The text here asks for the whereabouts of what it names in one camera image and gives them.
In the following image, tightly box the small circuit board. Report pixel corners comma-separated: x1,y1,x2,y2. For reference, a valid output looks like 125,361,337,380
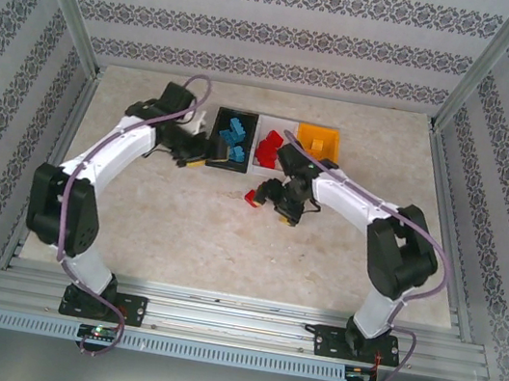
78,323,120,343
344,365,380,381

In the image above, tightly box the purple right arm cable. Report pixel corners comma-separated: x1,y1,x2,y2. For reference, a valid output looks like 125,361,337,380
242,129,470,381

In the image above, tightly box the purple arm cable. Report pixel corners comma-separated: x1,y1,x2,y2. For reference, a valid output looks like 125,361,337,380
242,129,470,381
36,55,216,368

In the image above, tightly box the black plastic bin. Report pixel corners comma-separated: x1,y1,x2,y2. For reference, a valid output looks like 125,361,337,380
202,104,264,177

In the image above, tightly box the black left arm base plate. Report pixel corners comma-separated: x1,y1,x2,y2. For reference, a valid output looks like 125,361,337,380
57,283,149,329

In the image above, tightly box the blue two-by-four lego brick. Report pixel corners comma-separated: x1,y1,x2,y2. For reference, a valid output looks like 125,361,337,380
227,117,251,139
228,144,249,166
217,128,246,149

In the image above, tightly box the grey slotted cable duct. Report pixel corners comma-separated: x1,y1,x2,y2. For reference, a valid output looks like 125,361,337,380
0,308,348,381

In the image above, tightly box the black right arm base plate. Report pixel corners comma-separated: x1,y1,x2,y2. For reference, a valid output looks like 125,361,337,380
309,321,405,371

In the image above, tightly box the yellow lego brick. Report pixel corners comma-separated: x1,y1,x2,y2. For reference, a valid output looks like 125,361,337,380
308,136,328,158

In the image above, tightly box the aluminium mounting rail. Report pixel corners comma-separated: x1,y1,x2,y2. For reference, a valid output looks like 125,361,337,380
0,255,497,381

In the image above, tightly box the aluminium side rail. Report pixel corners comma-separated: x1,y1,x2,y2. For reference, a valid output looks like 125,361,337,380
0,57,104,281
394,123,509,345

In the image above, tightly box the yellow plastic bin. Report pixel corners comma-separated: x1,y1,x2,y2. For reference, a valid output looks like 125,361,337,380
291,122,347,167

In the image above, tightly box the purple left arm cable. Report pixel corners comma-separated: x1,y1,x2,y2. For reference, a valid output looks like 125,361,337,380
36,55,216,368

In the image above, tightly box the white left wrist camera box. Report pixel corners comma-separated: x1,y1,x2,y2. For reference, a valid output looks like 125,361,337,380
178,107,211,140

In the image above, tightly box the white plastic bin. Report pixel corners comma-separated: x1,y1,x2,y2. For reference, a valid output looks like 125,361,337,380
246,113,302,181

